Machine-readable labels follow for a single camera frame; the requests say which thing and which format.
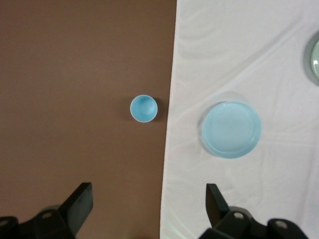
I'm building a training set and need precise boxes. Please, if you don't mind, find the green ceramic plate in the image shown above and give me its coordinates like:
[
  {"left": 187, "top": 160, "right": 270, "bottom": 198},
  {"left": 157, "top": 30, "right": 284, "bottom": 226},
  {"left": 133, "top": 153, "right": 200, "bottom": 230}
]
[{"left": 306, "top": 31, "right": 319, "bottom": 87}]

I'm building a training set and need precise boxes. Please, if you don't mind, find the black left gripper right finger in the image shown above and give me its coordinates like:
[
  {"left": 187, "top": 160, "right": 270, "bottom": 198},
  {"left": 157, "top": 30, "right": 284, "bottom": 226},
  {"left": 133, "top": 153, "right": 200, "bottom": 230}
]
[{"left": 198, "top": 183, "right": 311, "bottom": 239}]

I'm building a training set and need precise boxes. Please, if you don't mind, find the blue ceramic cup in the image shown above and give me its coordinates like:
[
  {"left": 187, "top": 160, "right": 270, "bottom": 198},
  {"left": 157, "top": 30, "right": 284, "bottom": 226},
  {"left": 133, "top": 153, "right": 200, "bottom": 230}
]
[{"left": 129, "top": 95, "right": 159, "bottom": 124}]

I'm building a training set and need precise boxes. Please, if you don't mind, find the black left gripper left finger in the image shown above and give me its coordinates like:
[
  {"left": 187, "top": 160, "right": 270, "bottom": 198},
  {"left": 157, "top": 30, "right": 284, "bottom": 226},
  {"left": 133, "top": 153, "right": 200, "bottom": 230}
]
[{"left": 0, "top": 182, "right": 94, "bottom": 239}]

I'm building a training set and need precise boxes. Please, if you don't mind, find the white cloth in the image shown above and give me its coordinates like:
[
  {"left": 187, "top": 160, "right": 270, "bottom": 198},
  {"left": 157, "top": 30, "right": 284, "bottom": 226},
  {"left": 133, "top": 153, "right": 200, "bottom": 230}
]
[{"left": 158, "top": 0, "right": 319, "bottom": 239}]

